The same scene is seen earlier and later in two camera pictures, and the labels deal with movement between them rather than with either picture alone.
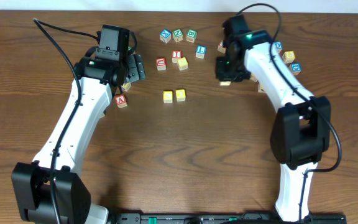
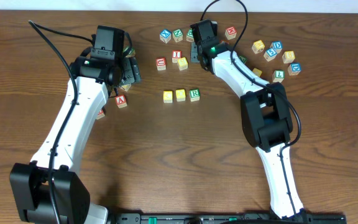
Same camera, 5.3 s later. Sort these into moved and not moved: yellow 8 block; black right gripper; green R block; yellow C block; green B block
Moved: black right gripper; green R block
Not moved: yellow 8 block; green B block; yellow C block
